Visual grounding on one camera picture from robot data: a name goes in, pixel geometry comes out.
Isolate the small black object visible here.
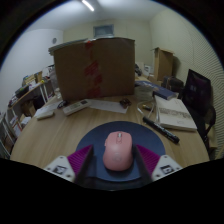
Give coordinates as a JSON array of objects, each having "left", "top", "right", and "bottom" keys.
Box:
[{"left": 57, "top": 99, "right": 70, "bottom": 110}]

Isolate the blue book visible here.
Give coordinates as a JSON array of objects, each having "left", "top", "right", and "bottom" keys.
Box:
[{"left": 134, "top": 79, "right": 178, "bottom": 101}]

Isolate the dark bag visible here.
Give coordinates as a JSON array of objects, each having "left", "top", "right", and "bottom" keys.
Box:
[{"left": 161, "top": 75, "right": 185, "bottom": 95}]

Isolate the long ceiling light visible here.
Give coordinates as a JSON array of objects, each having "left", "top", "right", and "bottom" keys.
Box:
[{"left": 81, "top": 0, "right": 95, "bottom": 12}]

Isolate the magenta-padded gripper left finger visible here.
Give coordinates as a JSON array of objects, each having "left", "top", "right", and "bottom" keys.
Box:
[{"left": 44, "top": 144, "right": 95, "bottom": 186}]

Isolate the black office chair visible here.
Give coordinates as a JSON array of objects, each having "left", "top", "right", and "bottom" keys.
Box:
[{"left": 181, "top": 68, "right": 217, "bottom": 151}]

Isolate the black marker pen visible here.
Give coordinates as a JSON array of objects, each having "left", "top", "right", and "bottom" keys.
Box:
[{"left": 142, "top": 116, "right": 181, "bottom": 145}]

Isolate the large brown cardboard box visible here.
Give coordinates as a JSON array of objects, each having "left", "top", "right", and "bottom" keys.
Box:
[{"left": 53, "top": 37, "right": 136, "bottom": 103}]

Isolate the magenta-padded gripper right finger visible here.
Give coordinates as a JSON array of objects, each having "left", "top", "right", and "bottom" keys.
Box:
[{"left": 134, "top": 144, "right": 184, "bottom": 184}]

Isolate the pink computer mouse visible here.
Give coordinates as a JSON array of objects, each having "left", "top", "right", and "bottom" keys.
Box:
[{"left": 102, "top": 130, "right": 134, "bottom": 172}]

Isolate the narrow brown cardboard box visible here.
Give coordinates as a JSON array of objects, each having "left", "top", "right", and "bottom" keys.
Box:
[{"left": 151, "top": 46, "right": 175, "bottom": 83}]

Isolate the wooden side desk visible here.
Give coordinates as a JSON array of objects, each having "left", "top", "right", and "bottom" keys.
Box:
[{"left": 7, "top": 78, "right": 56, "bottom": 118}]

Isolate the small wall window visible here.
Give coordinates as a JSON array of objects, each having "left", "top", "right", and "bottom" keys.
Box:
[{"left": 93, "top": 23, "right": 115, "bottom": 38}]

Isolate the white open book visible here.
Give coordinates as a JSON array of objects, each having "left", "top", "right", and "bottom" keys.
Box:
[{"left": 154, "top": 95, "right": 198, "bottom": 132}]

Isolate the small dark brown object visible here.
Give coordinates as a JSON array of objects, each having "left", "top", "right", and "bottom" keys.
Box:
[{"left": 119, "top": 97, "right": 132, "bottom": 109}]

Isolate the white remote control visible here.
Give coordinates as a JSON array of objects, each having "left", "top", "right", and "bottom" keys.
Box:
[{"left": 62, "top": 99, "right": 91, "bottom": 117}]

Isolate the blue mouse pad with wrist rest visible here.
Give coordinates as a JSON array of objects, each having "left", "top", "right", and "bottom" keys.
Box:
[{"left": 75, "top": 120, "right": 166, "bottom": 183}]

